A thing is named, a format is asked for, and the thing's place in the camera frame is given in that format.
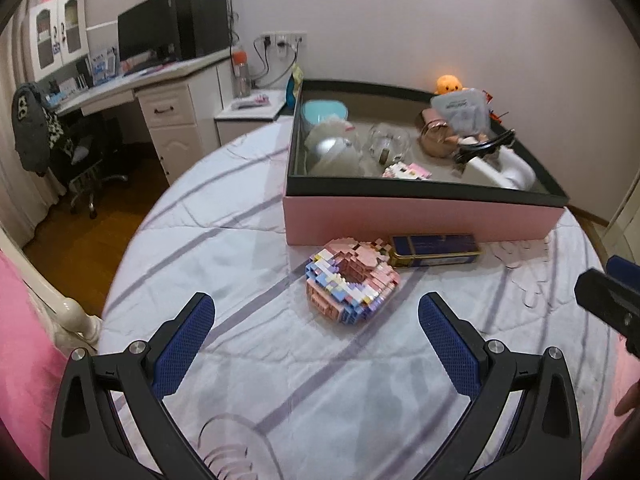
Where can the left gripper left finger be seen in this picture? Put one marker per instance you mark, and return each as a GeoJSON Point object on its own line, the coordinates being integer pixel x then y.
{"type": "Point", "coordinates": [87, 438]}

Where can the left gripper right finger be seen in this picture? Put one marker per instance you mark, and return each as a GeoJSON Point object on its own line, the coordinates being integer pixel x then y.
{"type": "Point", "coordinates": [522, 420]}

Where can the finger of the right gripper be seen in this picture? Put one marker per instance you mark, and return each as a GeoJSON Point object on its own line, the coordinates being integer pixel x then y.
{"type": "Point", "coordinates": [612, 302]}
{"type": "Point", "coordinates": [622, 270]}

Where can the white plug night light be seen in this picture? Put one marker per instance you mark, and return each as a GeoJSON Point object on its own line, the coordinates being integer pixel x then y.
{"type": "Point", "coordinates": [504, 169]}

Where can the clear plastic rectangular box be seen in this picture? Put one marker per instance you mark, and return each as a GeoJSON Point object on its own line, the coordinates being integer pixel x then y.
{"type": "Point", "coordinates": [466, 111]}

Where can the rose gold metal canister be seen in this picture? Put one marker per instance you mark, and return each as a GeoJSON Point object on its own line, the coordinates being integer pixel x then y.
{"type": "Point", "coordinates": [437, 138]}

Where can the pink cat brick model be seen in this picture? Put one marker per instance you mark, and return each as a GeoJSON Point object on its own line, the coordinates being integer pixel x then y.
{"type": "Point", "coordinates": [402, 171]}

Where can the clear glass bottle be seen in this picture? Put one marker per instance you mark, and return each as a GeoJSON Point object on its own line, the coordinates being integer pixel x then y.
{"type": "Point", "coordinates": [387, 144]}

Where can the clear case teal lid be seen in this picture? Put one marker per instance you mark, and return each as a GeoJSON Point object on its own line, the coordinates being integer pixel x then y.
{"type": "Point", "coordinates": [314, 112]}

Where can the pig doll figurine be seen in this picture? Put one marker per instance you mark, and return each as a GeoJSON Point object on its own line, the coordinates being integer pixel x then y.
{"type": "Point", "coordinates": [467, 136]}

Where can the right hand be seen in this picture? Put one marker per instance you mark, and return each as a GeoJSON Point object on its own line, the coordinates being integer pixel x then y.
{"type": "Point", "coordinates": [621, 460]}

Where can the pink blanket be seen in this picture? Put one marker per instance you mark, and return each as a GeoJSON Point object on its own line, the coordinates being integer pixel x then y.
{"type": "Point", "coordinates": [31, 371]}

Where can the white bedpost knob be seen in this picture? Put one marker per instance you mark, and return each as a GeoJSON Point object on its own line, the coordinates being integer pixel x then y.
{"type": "Point", "coordinates": [64, 311]}

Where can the clear acrylic heart plate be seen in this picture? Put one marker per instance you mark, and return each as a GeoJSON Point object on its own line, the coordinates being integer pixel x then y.
{"type": "Point", "coordinates": [232, 449]}

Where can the striped white bed cover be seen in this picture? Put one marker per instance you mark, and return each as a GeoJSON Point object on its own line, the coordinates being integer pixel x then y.
{"type": "Point", "coordinates": [333, 401]}

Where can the blue gold tin box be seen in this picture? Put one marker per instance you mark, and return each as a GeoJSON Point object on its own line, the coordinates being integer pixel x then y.
{"type": "Point", "coordinates": [433, 250]}

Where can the beige curtain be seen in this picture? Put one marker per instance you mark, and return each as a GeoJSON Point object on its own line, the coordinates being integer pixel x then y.
{"type": "Point", "coordinates": [25, 197]}

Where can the black office chair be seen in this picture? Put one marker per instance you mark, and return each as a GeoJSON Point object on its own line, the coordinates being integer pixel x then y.
{"type": "Point", "coordinates": [87, 156]}

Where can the pink pastel brick model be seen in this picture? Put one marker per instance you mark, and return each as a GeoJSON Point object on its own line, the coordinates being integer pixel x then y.
{"type": "Point", "coordinates": [349, 281]}

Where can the orange octopus plush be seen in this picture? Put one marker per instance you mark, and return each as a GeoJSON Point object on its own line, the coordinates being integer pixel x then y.
{"type": "Point", "coordinates": [448, 83]}

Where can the pink black storage box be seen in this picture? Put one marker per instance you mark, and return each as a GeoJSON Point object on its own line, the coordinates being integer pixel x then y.
{"type": "Point", "coordinates": [319, 208]}

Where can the black white jacket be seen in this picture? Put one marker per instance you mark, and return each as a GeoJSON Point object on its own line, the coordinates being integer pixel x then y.
{"type": "Point", "coordinates": [38, 134]}

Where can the white desk with drawers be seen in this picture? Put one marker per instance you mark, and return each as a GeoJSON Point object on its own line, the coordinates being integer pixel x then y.
{"type": "Point", "coordinates": [179, 103]}

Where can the white nightstand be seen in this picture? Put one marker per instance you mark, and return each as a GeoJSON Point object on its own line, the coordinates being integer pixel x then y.
{"type": "Point", "coordinates": [244, 115]}

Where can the orange-lid water bottle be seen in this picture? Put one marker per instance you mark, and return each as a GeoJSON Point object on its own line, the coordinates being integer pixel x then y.
{"type": "Point", "coordinates": [241, 73]}

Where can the yellow blue snack bag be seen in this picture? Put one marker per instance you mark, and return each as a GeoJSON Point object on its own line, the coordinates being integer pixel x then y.
{"type": "Point", "coordinates": [292, 90]}

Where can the black computer monitor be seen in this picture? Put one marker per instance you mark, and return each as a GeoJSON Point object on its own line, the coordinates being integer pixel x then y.
{"type": "Point", "coordinates": [150, 26]}

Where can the white glass-door cabinet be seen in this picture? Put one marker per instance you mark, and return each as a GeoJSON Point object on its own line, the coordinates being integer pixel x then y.
{"type": "Point", "coordinates": [57, 35]}

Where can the black computer tower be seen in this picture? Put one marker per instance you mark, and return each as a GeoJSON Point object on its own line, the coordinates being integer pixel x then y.
{"type": "Point", "coordinates": [203, 27]}

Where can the wall power outlet strip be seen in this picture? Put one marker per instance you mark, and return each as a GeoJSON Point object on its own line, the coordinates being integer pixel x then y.
{"type": "Point", "coordinates": [295, 39]}

